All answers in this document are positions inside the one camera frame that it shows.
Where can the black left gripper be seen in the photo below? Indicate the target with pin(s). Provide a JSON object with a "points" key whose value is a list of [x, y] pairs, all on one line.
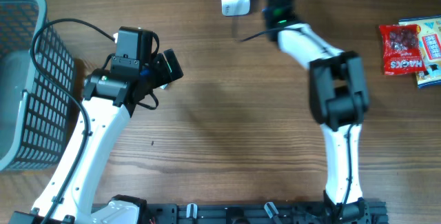
{"points": [[165, 75]]}

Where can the grey plastic basket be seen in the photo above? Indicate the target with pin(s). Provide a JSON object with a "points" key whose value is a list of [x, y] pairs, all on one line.
{"points": [[36, 75]]}

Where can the red candy bag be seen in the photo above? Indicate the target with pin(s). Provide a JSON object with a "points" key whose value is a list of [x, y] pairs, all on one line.
{"points": [[401, 51]]}

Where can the yellow snack bag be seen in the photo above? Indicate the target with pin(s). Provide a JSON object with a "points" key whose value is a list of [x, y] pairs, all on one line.
{"points": [[429, 42]]}

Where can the teal small box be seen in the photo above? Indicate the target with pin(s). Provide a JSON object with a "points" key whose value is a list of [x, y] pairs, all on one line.
{"points": [[164, 86]]}

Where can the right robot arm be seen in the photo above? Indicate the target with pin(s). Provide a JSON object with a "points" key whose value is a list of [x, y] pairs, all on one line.
{"points": [[338, 100]]}

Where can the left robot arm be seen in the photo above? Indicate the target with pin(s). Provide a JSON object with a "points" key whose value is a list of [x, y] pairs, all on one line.
{"points": [[110, 97]]}

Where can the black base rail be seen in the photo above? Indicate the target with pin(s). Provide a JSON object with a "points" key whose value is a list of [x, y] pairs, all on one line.
{"points": [[295, 213]]}

